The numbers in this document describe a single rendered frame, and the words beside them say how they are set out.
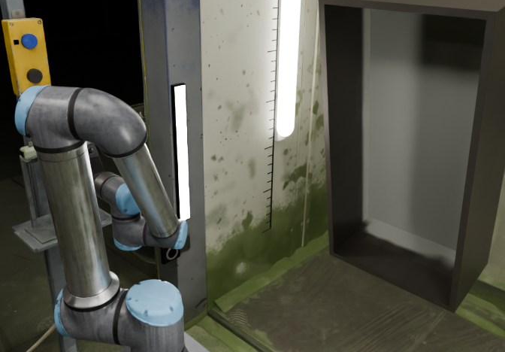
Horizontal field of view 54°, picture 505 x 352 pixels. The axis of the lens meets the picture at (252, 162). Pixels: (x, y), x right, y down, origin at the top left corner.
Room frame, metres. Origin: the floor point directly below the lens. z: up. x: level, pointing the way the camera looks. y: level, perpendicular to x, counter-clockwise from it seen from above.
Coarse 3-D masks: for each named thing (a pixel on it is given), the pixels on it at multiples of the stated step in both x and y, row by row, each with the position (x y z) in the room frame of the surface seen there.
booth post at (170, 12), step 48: (144, 0) 2.04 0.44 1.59; (192, 0) 2.05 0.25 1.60; (144, 48) 2.05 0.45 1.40; (192, 48) 2.05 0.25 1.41; (144, 96) 2.07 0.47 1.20; (192, 96) 2.04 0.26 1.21; (192, 144) 2.04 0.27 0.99; (192, 192) 2.03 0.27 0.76; (192, 240) 2.02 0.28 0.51; (192, 288) 2.02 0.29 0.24
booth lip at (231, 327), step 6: (210, 312) 2.07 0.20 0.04; (216, 318) 2.03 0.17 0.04; (222, 318) 2.03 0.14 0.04; (222, 324) 2.00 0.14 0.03; (228, 324) 1.99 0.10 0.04; (228, 330) 1.97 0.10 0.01; (234, 330) 1.95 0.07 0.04; (240, 330) 1.94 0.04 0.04; (240, 336) 1.91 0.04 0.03; (246, 336) 1.90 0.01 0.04; (246, 342) 1.89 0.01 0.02; (252, 342) 1.86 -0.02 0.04; (258, 342) 1.86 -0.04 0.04; (258, 348) 1.83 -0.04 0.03; (264, 348) 1.82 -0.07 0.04
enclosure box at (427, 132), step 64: (320, 0) 1.80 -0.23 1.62; (384, 0) 1.66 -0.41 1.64; (448, 0) 1.57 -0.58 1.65; (384, 64) 2.07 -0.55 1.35; (448, 64) 1.88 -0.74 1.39; (384, 128) 2.11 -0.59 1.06; (448, 128) 1.91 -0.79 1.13; (384, 192) 2.16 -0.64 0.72; (448, 192) 1.94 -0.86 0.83; (384, 256) 1.94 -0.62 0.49; (448, 256) 1.91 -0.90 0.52
